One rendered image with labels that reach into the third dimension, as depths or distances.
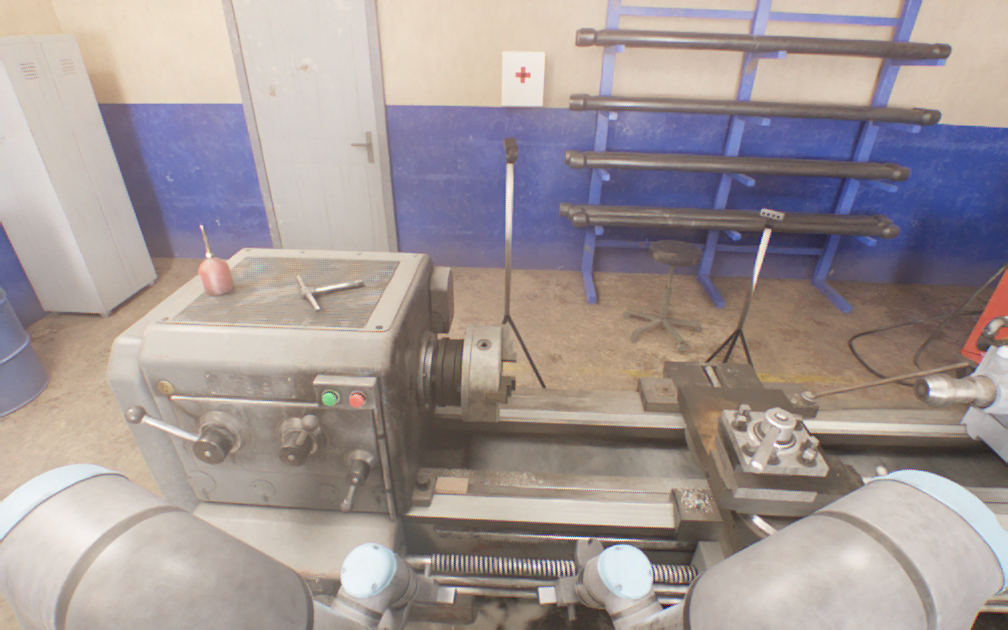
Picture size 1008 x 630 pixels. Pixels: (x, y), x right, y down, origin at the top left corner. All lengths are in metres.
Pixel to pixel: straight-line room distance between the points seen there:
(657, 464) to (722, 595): 1.21
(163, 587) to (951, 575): 0.58
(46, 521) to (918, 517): 0.68
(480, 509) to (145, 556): 0.98
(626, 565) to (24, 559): 0.81
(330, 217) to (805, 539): 4.35
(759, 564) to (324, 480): 1.02
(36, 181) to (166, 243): 1.41
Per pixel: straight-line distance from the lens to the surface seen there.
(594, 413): 1.61
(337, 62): 4.27
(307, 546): 1.39
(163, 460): 1.47
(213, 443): 1.22
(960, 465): 2.17
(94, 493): 0.54
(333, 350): 1.08
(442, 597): 1.22
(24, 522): 0.55
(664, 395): 1.69
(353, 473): 1.16
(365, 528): 1.35
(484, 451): 1.63
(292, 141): 4.51
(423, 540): 1.48
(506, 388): 1.25
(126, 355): 1.35
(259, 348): 1.15
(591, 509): 1.36
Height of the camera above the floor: 1.89
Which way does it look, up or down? 30 degrees down
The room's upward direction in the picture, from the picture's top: 1 degrees clockwise
